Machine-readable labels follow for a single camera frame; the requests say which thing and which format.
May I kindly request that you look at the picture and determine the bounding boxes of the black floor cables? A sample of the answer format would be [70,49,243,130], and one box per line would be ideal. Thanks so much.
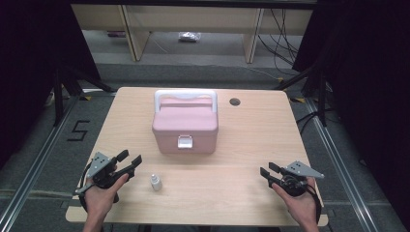
[256,8,300,68]

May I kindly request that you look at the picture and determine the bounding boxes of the pink storage box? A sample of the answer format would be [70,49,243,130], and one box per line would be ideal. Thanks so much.
[151,89,220,155]

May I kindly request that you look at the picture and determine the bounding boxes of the metal floor rail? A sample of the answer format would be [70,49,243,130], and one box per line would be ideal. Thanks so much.
[304,97,379,232]
[0,96,82,232]

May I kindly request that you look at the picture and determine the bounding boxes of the small white bottle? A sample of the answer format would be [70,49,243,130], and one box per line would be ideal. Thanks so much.
[149,173,163,191]

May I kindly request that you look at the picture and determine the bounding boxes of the person's left hand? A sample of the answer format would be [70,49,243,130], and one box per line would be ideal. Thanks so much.
[83,173,130,224]

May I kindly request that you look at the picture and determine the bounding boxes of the black metal stand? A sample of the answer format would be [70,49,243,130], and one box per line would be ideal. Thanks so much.
[52,62,118,128]
[273,62,329,128]

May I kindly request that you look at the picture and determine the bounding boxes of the black curtain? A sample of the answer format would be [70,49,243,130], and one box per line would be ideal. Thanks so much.
[0,0,102,162]
[291,0,410,226]

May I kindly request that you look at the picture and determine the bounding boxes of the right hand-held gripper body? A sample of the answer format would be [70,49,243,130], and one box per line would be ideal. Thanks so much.
[272,160,325,198]

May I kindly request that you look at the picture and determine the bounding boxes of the clear plastic bag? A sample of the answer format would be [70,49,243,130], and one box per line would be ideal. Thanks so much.
[177,31,202,44]

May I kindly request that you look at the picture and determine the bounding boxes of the person's right hand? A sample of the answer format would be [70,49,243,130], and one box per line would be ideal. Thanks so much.
[271,177,319,226]

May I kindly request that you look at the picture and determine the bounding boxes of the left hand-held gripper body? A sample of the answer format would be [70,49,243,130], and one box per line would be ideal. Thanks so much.
[74,152,136,204]

